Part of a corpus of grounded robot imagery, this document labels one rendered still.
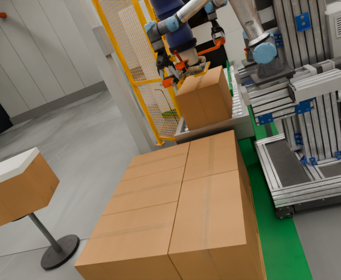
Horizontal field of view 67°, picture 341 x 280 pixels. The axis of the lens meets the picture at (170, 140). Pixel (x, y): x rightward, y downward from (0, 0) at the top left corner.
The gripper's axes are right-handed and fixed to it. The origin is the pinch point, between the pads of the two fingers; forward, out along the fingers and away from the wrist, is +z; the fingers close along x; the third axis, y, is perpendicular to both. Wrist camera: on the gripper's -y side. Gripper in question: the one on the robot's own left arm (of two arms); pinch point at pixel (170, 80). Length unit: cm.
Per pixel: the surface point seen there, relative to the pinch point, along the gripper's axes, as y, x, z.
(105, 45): 113, 96, -35
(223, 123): 53, -12, 62
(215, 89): 59, -14, 32
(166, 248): -71, 10, 67
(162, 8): 50, 3, -41
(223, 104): 59, -16, 47
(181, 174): -7, 17, 67
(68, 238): -10, 164, 119
